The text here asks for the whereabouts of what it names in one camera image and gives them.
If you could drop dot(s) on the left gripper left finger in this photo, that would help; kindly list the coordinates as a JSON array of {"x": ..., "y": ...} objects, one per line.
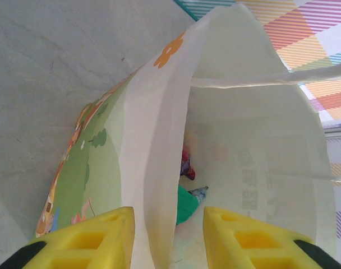
[{"x": 89, "y": 246}]

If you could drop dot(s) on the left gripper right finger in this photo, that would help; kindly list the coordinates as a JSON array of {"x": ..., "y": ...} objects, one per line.
[{"x": 251, "y": 246}]

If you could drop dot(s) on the teal snack packet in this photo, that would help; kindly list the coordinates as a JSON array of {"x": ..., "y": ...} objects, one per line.
[{"x": 187, "y": 207}]

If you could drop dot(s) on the purple Fox's berries candy packet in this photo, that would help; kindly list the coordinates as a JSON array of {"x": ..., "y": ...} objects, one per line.
[{"x": 187, "y": 165}]

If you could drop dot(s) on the illustrated white paper bag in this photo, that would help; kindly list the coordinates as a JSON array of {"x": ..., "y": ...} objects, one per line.
[{"x": 159, "y": 126}]

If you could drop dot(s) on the aluminium frame post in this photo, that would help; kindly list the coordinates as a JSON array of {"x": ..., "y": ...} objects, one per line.
[{"x": 337, "y": 129}]

